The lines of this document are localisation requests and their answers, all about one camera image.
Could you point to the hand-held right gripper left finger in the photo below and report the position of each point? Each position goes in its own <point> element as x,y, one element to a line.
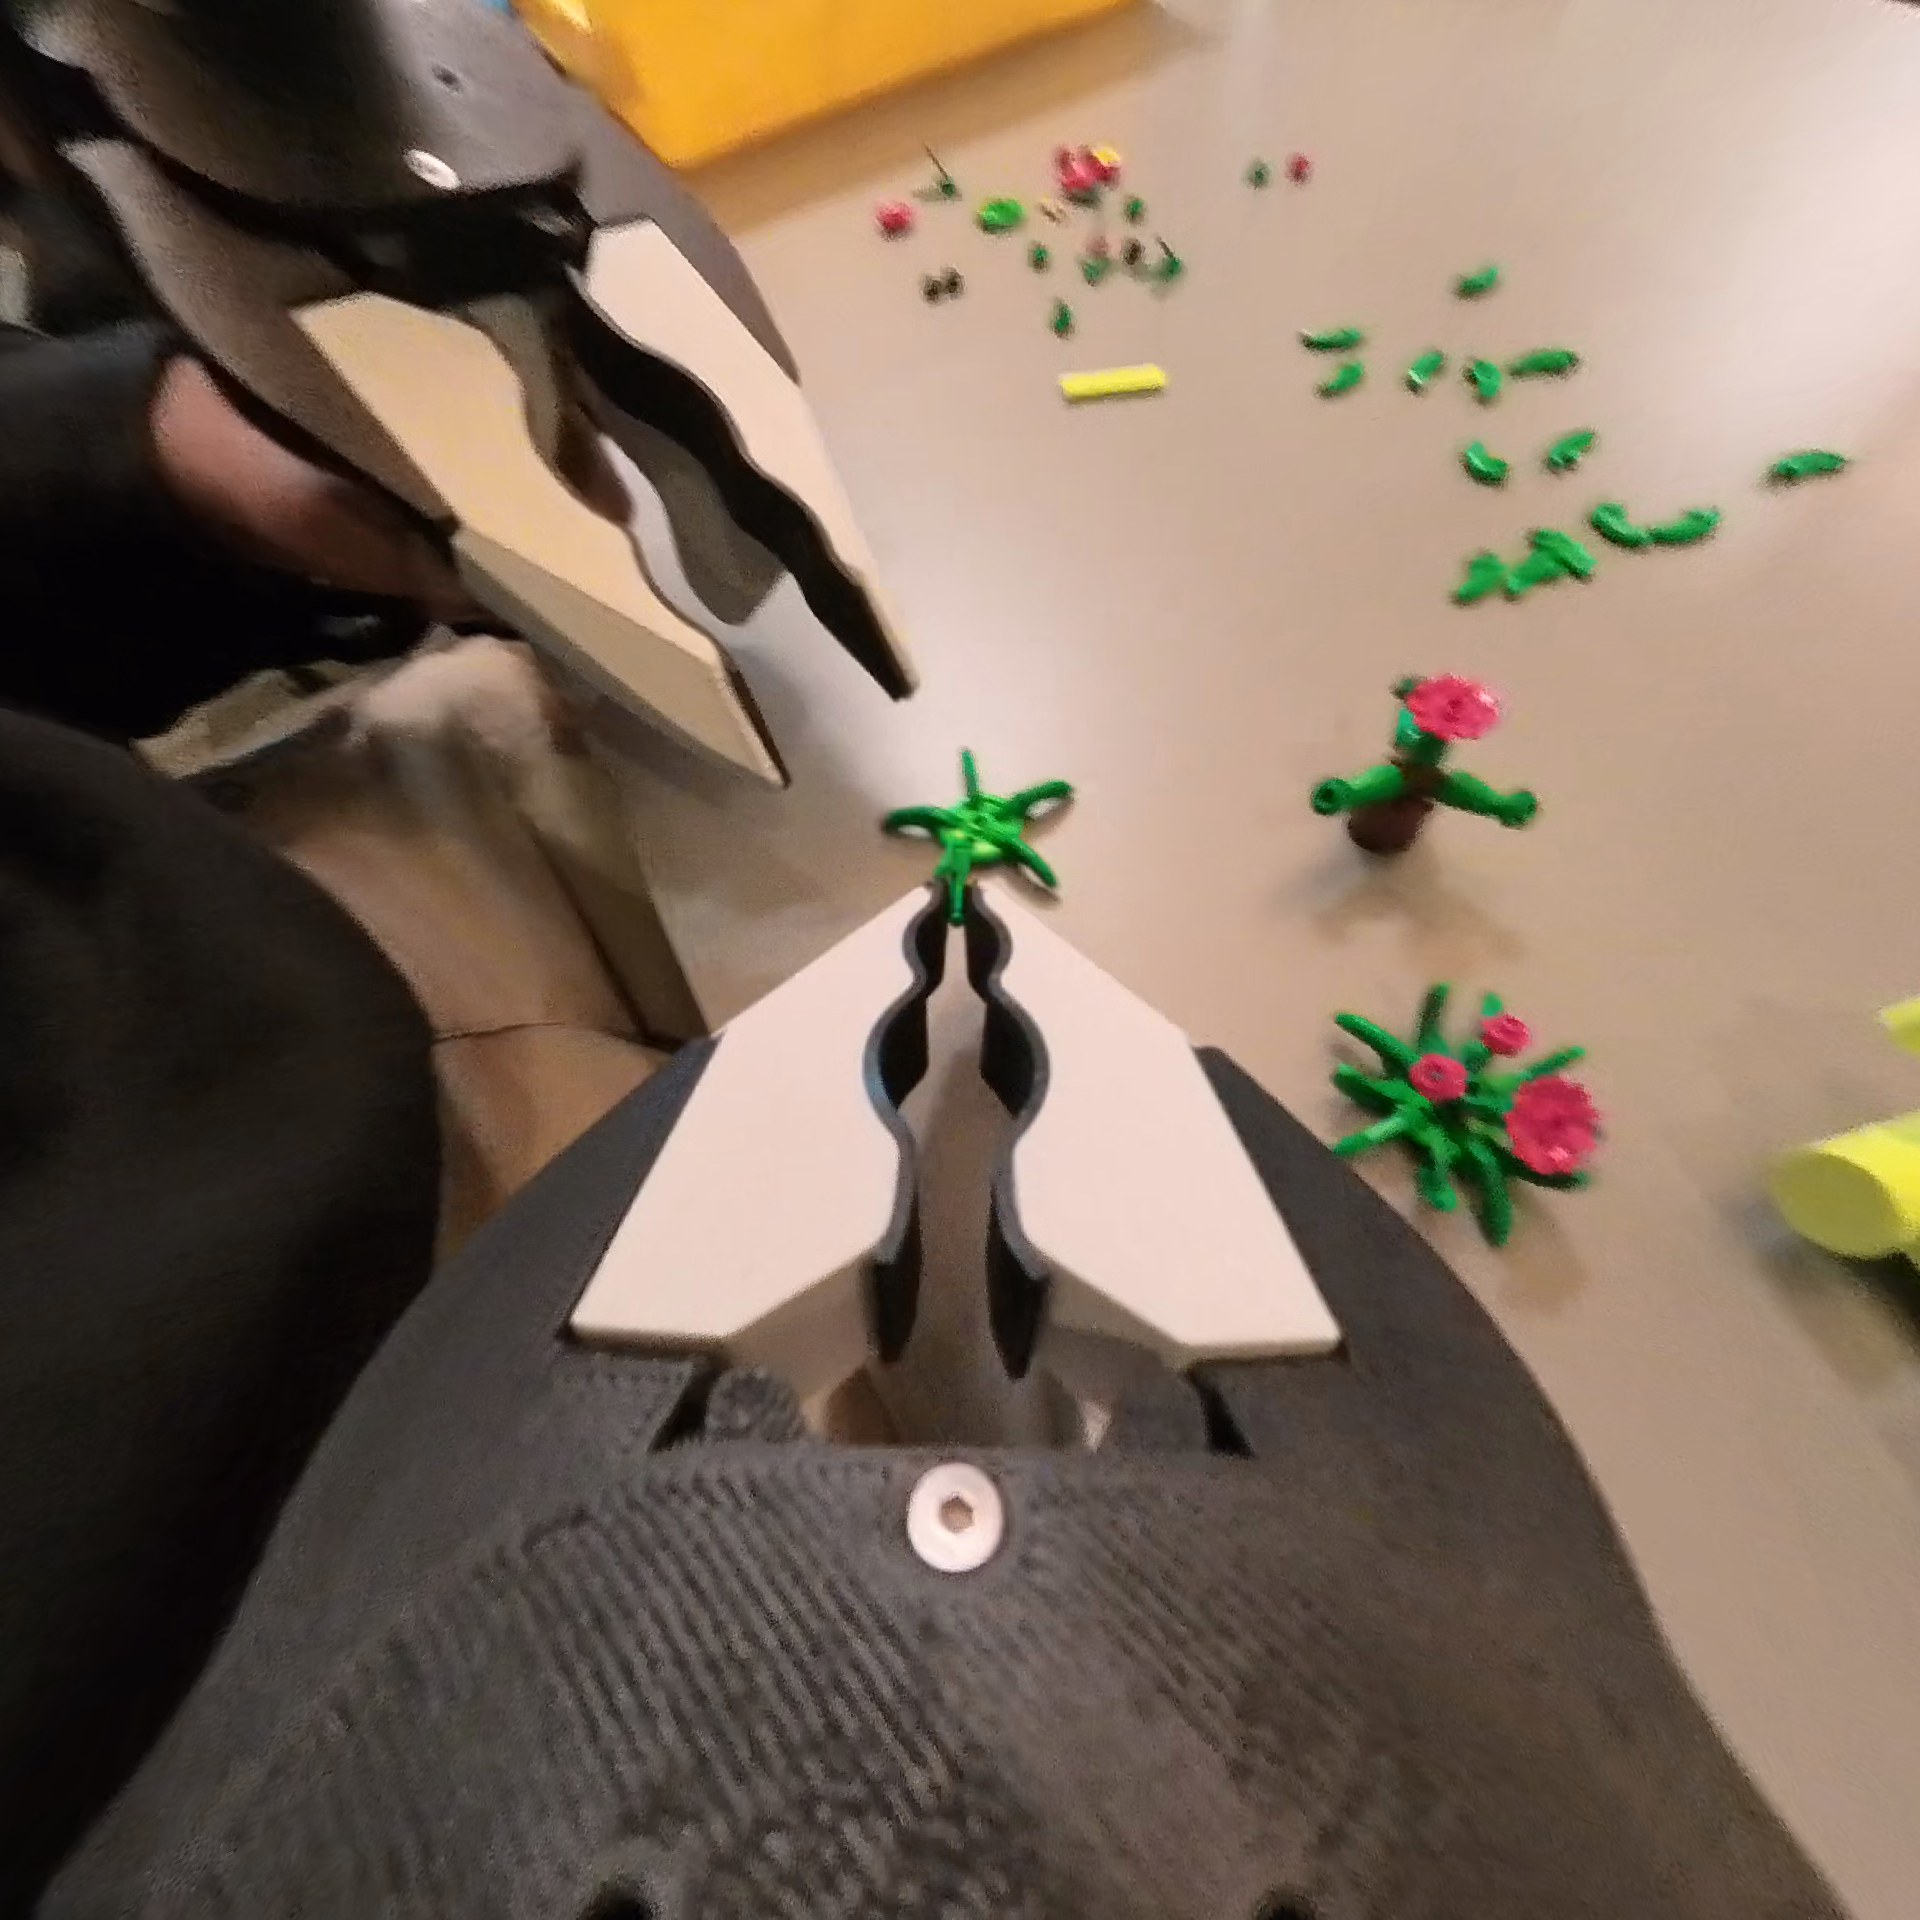
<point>751,1185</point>

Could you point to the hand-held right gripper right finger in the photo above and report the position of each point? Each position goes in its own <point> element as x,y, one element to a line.
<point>1154,1201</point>

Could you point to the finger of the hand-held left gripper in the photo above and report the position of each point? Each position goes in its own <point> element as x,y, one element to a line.
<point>451,422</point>
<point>751,406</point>

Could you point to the green spiky plant base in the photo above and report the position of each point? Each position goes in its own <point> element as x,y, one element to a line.
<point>975,826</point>

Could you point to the person's left forearm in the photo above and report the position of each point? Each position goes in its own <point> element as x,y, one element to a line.
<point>90,569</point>

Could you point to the person's left hand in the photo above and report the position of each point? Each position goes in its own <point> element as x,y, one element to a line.
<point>299,511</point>

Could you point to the green bush with pink flowers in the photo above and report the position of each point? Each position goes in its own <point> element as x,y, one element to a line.
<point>1440,1108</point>

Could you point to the yellow plastic bin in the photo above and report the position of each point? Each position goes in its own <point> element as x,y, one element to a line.
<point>825,60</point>

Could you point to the lime green flat tile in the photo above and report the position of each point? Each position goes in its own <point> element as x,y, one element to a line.
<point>1114,379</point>

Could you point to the pile of small flower bricks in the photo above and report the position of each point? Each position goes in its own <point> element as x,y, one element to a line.
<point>1079,171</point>

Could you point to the pink flower on brown stem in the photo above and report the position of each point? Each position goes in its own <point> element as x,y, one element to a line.
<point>1401,818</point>

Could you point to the lime green brick pot figure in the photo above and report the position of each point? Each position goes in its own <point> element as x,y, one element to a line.
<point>1851,1194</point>

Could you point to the group of loose green leaves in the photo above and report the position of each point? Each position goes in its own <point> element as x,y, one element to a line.
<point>1529,562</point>

